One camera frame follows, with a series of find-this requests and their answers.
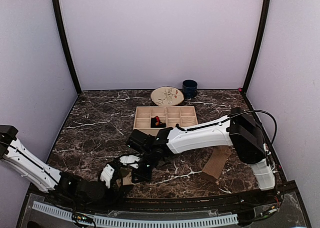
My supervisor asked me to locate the beige striped sock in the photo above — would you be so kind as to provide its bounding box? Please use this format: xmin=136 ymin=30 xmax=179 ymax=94
xmin=122 ymin=172 xmax=134 ymax=185

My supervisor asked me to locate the black argyle sock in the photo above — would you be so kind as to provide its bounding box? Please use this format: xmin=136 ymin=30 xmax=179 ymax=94
xmin=150 ymin=116 xmax=166 ymax=128

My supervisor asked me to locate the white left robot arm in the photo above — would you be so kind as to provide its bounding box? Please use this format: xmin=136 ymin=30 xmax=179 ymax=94
xmin=0 ymin=125 xmax=127 ymax=206

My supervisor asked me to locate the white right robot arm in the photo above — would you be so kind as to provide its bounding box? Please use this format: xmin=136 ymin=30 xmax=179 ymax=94
xmin=120 ymin=107 xmax=276 ymax=205

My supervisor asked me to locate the wooden compartment tray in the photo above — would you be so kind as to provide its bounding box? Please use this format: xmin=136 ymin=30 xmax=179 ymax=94
xmin=133 ymin=106 xmax=198 ymax=136

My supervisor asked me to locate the patterned ceramic plate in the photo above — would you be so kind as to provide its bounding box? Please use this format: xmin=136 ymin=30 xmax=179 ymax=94
xmin=150 ymin=86 xmax=184 ymax=107

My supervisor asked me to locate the tan plain sock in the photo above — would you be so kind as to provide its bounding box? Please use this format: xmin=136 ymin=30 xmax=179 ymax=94
xmin=200 ymin=146 xmax=232 ymax=182

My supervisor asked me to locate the dark blue mug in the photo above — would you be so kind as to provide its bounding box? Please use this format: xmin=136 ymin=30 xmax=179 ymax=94
xmin=182 ymin=80 xmax=198 ymax=99

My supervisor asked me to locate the white slotted cable duct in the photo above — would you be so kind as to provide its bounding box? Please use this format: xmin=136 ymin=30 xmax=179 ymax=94
xmin=32 ymin=201 xmax=239 ymax=227

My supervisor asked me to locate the left black corner post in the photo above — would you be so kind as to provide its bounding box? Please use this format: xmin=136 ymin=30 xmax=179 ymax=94
xmin=51 ymin=0 xmax=82 ymax=96

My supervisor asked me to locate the black corner post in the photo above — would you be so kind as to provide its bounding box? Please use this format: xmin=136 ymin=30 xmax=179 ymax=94
xmin=51 ymin=0 xmax=82 ymax=96
xmin=242 ymin=0 xmax=271 ymax=95

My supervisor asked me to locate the right black corner post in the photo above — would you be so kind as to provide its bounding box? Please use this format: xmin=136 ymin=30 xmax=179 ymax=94
xmin=242 ymin=0 xmax=271 ymax=95

